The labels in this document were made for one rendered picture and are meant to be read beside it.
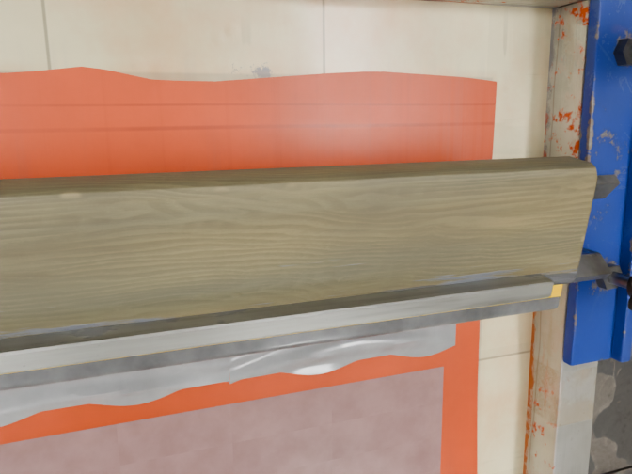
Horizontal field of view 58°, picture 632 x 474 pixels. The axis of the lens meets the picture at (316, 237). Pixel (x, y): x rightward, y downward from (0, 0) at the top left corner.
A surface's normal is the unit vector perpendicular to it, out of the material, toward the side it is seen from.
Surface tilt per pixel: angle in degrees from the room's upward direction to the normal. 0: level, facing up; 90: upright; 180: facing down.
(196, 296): 9
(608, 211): 0
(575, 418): 0
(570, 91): 90
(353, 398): 0
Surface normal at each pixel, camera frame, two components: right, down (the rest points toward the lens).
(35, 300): 0.33, 0.34
